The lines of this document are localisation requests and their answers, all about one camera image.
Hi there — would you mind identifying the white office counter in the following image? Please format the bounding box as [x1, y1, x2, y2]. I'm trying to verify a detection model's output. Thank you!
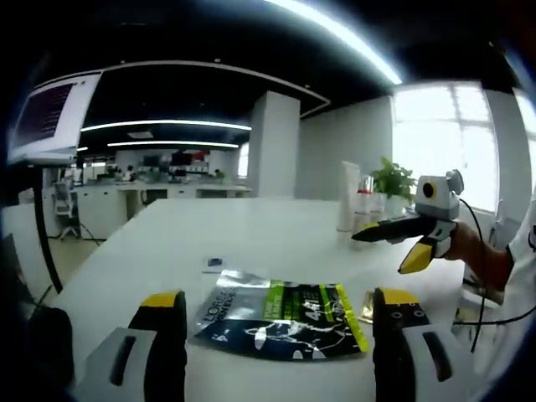
[54, 179, 252, 240]

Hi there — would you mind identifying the bright ceiling light strip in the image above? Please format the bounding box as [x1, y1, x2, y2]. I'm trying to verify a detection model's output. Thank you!
[263, 0, 404, 85]

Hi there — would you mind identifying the gold foil sachet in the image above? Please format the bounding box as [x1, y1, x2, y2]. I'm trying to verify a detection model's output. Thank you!
[355, 290, 379, 324]

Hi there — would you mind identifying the black laptop stand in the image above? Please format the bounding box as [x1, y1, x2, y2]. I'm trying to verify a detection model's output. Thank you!
[31, 161, 64, 294]

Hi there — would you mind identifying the small blue sample sachet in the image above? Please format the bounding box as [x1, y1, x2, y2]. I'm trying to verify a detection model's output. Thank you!
[201, 255, 230, 275]

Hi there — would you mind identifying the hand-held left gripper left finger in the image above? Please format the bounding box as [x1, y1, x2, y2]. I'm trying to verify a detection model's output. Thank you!
[73, 289, 188, 402]

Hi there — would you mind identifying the potted green plant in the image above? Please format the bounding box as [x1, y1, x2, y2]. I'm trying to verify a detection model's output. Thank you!
[370, 157, 418, 217]

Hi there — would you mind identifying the dark bulky object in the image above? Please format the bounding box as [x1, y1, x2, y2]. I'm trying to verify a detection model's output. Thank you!
[12, 305, 75, 402]

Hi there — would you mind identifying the open laptop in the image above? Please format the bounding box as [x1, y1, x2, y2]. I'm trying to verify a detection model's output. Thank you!
[7, 71, 103, 167]

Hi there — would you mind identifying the white office chair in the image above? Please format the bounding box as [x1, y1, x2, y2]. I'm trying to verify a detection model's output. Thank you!
[54, 182, 83, 241]

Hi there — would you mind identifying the person's right hand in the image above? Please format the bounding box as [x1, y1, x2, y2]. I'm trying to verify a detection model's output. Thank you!
[444, 220, 483, 265]

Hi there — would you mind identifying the large bright window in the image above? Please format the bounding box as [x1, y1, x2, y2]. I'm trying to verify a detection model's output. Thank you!
[391, 81, 536, 214]

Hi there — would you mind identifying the white chair armrest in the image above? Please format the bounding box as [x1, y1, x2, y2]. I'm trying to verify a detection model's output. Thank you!
[460, 288, 503, 312]

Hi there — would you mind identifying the black green foil pouch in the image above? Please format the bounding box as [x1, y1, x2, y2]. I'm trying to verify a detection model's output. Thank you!
[186, 269, 370, 362]

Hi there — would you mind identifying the person's white shirt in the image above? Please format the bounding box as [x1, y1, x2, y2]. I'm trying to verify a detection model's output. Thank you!
[456, 196, 536, 378]

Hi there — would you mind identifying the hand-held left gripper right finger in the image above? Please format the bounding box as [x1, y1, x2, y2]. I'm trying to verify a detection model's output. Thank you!
[372, 286, 482, 402]

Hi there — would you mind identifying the large white skincare tube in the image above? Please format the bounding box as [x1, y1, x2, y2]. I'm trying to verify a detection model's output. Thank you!
[337, 160, 362, 234]

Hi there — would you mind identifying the black cable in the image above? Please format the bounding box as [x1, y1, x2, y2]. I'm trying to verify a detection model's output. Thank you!
[455, 197, 536, 353]

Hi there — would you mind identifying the small white red-label skincare tube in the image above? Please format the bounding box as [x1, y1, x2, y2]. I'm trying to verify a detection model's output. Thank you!
[371, 192, 389, 223]

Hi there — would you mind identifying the thin ceiling light strip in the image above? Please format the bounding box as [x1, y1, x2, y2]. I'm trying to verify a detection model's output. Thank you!
[80, 121, 253, 133]
[107, 141, 240, 149]

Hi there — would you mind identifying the white red skincare spray bottle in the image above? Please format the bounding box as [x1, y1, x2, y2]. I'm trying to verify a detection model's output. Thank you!
[354, 173, 375, 229]

